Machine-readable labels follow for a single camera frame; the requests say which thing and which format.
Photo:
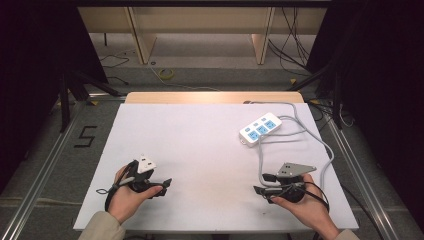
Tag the beige wooden desk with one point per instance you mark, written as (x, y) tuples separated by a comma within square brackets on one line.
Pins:
[(144, 43)]

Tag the person's right hand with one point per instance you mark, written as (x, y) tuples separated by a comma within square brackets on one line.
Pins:
[(311, 210)]

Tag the aluminium floor rail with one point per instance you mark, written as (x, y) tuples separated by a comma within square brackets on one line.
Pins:
[(40, 176), (363, 183)]

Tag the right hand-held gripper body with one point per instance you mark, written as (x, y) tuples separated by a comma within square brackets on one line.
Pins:
[(293, 170)]

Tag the white table board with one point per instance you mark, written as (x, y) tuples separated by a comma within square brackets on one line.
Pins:
[(200, 150)]

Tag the yellow tape roll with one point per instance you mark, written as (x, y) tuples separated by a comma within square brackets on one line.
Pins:
[(165, 73)]

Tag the white power strip blue sockets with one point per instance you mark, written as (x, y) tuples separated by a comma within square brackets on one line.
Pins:
[(261, 129)]

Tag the person's left hand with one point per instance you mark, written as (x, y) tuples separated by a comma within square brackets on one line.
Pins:
[(125, 203)]

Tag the black tape floor mark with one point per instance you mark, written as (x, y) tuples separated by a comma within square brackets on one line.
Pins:
[(86, 136)]

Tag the wooden table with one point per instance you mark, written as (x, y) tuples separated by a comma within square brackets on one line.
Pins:
[(213, 97)]

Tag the black curtain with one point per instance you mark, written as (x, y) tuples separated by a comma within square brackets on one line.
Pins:
[(30, 83), (383, 83)]

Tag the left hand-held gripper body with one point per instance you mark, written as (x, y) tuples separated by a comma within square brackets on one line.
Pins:
[(141, 178)]

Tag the black metal stand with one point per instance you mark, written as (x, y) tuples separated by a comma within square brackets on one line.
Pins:
[(65, 100), (337, 100)]

